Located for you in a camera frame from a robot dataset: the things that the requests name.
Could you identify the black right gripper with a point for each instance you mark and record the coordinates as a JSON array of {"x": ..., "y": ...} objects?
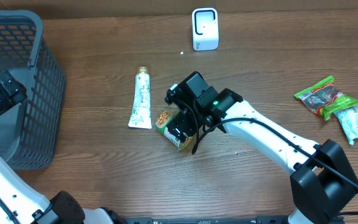
[{"x": 181, "y": 118}]

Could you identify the cup noodles container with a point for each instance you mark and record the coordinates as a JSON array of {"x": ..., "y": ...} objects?
[{"x": 162, "y": 123}]

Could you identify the colourful candy bag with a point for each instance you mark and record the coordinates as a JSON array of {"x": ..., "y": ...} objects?
[{"x": 324, "y": 99}]

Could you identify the teal snack packet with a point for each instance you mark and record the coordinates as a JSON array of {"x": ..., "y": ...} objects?
[{"x": 348, "y": 119}]

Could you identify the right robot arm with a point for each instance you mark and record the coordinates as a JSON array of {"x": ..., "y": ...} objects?
[{"x": 321, "y": 177}]

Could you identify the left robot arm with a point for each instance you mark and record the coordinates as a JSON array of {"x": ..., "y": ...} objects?
[{"x": 20, "y": 203}]

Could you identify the white barcode scanner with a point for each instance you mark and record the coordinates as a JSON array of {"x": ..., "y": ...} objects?
[{"x": 205, "y": 29}]

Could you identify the dark grey plastic basket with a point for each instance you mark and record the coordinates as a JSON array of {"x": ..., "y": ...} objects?
[{"x": 29, "y": 130}]

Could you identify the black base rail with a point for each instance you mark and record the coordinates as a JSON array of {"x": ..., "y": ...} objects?
[{"x": 258, "y": 220}]

